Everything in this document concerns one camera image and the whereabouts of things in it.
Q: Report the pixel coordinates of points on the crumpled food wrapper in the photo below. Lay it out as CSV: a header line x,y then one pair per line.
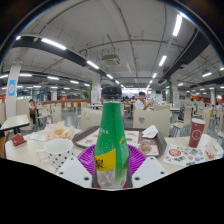
x,y
59,131

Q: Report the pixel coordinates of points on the red tissue packet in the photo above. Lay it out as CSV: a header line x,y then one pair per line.
x,y
18,139

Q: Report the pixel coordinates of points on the red paper cup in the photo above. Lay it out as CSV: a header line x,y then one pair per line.
x,y
196,133

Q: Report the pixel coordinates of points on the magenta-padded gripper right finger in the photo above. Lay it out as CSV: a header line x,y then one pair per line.
x,y
136,160

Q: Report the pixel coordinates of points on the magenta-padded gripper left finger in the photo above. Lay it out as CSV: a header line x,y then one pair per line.
x,y
86,160

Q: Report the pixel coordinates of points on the blue pillar sign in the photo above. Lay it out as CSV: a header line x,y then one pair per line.
x,y
11,88

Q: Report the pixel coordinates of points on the flat round red coaster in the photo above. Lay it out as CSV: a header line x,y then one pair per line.
x,y
125,184

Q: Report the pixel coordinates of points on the ceiling air conditioner unit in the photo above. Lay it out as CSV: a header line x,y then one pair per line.
x,y
110,60

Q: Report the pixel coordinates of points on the white paper sheet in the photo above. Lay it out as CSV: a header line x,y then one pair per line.
x,y
37,136

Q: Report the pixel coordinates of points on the white paper napkin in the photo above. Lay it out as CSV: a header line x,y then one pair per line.
x,y
150,132

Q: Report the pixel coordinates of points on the printed leaflet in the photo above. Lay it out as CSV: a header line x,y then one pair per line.
x,y
183,156

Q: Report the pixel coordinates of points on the green drink bottle yellow label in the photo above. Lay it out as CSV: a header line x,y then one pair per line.
x,y
110,133

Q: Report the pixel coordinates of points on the white polka dot mug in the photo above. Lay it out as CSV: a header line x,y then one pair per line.
x,y
60,151

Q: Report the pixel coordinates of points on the ceiling light strips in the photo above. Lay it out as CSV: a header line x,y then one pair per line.
x,y
53,43

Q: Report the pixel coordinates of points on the printed paper tray liner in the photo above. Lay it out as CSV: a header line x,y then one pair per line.
x,y
133,136

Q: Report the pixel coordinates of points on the beige canteen chairs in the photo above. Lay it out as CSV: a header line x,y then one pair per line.
x,y
90,118

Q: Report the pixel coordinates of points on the white square canteen table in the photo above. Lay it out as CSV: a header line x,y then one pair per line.
x,y
13,121

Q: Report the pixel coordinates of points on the person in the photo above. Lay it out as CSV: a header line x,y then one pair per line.
x,y
140,104
32,111

